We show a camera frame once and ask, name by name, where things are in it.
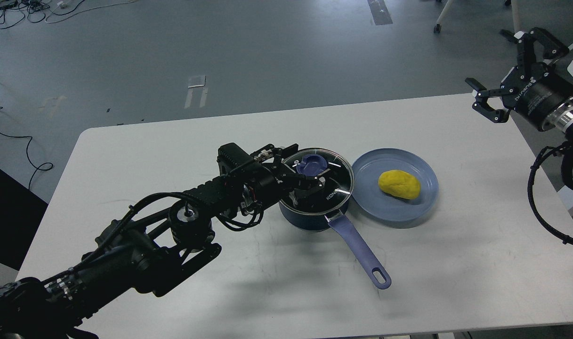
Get dark blue saucepan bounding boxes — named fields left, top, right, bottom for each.
left=279, top=148, right=392, bottom=290

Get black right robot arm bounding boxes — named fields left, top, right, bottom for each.
left=465, top=27, right=573, bottom=246

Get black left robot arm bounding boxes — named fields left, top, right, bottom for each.
left=0, top=143, right=325, bottom=339

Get black box at left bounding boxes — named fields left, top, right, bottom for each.
left=0, top=169, right=48, bottom=270

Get tangled cables on floor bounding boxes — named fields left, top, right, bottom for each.
left=0, top=0, right=141, bottom=30

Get black cable on floor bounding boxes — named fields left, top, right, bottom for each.
left=0, top=106, right=54, bottom=190

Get blue plate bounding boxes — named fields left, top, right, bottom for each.
left=352, top=148, right=439, bottom=223

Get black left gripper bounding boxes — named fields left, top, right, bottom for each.
left=217, top=143, right=333, bottom=212

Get white chair legs with casters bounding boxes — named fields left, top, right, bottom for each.
left=433, top=0, right=573, bottom=52

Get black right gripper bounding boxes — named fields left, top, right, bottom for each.
left=465, top=27, right=573, bottom=132

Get glass pot lid blue knob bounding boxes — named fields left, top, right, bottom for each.
left=281, top=148, right=355, bottom=216

